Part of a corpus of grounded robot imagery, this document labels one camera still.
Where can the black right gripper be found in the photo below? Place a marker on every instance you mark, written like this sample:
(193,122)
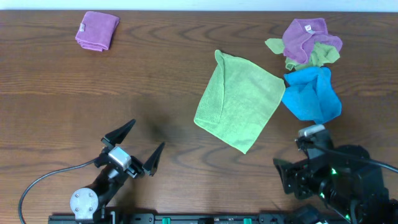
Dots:
(294,175)

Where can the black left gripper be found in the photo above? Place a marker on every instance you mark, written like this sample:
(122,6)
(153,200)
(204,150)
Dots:
(140,170)

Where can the green microfiber cloth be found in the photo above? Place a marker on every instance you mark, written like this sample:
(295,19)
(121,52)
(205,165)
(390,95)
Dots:
(238,102)

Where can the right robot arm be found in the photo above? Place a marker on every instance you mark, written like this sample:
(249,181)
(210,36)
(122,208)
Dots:
(345,178)

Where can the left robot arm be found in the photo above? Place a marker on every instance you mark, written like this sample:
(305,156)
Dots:
(88,203)

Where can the blue microfiber cloth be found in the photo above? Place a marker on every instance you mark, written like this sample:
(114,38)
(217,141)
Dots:
(310,95)

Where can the folded purple cloth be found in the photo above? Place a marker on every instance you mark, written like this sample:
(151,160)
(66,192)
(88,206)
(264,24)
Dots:
(96,30)

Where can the crumpled olive green cloth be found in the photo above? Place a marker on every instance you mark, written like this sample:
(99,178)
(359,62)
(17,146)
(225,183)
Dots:
(320,55)

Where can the crumpled purple cloth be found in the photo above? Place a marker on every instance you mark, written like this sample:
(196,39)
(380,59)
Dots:
(302,34)

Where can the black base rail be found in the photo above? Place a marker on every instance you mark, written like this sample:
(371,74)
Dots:
(150,218)

